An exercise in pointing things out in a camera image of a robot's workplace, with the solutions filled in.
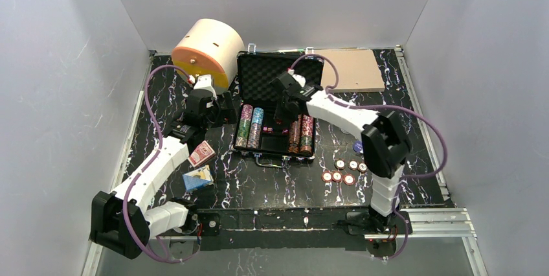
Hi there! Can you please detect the red playing card deck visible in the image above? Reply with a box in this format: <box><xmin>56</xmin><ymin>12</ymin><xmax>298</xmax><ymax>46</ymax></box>
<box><xmin>188</xmin><ymin>141</ymin><xmax>216</xmax><ymax>168</ymax></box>

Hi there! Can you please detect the blue playing card deck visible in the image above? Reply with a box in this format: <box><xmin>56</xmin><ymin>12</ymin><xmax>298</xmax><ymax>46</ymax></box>
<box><xmin>183</xmin><ymin>165</ymin><xmax>214</xmax><ymax>192</ymax></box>

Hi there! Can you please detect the dark green chip stack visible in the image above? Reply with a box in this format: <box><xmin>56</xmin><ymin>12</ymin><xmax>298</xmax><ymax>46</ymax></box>
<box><xmin>234</xmin><ymin>119</ymin><xmax>251</xmax><ymax>148</ymax></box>

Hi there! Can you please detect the tan flat board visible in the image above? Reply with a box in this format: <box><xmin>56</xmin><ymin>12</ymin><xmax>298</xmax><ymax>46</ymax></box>
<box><xmin>316</xmin><ymin>49</ymin><xmax>385</xmax><ymax>93</ymax></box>

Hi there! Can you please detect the orange black chip stack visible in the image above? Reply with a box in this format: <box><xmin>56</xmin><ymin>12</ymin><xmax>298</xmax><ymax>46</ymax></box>
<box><xmin>288</xmin><ymin>119</ymin><xmax>301</xmax><ymax>154</ymax></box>

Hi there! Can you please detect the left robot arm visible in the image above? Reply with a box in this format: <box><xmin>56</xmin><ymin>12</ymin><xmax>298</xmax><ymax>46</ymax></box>
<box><xmin>89</xmin><ymin>75</ymin><xmax>236</xmax><ymax>259</ymax></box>

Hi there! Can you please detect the blue green chip stack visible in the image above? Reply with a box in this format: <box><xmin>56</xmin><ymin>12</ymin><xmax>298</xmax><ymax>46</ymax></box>
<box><xmin>299</xmin><ymin>135</ymin><xmax>313</xmax><ymax>156</ymax></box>

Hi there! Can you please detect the blue small blind button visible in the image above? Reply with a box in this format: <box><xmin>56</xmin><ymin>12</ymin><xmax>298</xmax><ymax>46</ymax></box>
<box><xmin>353</xmin><ymin>141</ymin><xmax>363</xmax><ymax>154</ymax></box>

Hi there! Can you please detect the loose red white chip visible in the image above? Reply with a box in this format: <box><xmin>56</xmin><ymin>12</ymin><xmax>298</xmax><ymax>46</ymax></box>
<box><xmin>348</xmin><ymin>160</ymin><xmax>359</xmax><ymax>170</ymax></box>
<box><xmin>334</xmin><ymin>159</ymin><xmax>346</xmax><ymax>170</ymax></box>
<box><xmin>321</xmin><ymin>171</ymin><xmax>333</xmax><ymax>183</ymax></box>
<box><xmin>342</xmin><ymin>174</ymin><xmax>355</xmax><ymax>186</ymax></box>
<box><xmin>357</xmin><ymin>163</ymin><xmax>368</xmax><ymax>173</ymax></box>
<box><xmin>331</xmin><ymin>171</ymin><xmax>343</xmax><ymax>183</ymax></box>

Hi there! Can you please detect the cream cylinder with orange face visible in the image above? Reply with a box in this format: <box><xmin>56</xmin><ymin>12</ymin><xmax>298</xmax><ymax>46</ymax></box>
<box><xmin>171</xmin><ymin>19</ymin><xmax>245</xmax><ymax>93</ymax></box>

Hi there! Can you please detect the light blue chip stack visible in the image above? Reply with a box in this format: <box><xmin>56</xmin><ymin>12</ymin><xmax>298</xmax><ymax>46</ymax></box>
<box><xmin>251</xmin><ymin>107</ymin><xmax>265</xmax><ymax>125</ymax></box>

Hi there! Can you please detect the red white chip stack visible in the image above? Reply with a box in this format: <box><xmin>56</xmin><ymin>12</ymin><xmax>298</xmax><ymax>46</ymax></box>
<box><xmin>301</xmin><ymin>115</ymin><xmax>315</xmax><ymax>137</ymax></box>

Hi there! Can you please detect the black poker set case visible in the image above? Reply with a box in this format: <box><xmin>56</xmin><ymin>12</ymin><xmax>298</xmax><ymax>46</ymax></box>
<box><xmin>231</xmin><ymin>51</ymin><xmax>317</xmax><ymax>165</ymax></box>

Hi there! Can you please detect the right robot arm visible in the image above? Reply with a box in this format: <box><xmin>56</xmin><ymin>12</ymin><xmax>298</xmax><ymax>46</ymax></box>
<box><xmin>270</xmin><ymin>72</ymin><xmax>412</xmax><ymax>231</ymax></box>

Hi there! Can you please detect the purple white chip stack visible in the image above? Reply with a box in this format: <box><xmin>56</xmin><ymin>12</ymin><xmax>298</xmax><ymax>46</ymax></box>
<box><xmin>241</xmin><ymin>104</ymin><xmax>254</xmax><ymax>121</ymax></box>

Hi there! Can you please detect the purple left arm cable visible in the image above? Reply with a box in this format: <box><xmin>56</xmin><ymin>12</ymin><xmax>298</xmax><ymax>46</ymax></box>
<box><xmin>122</xmin><ymin>65</ymin><xmax>198</xmax><ymax>264</ymax></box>

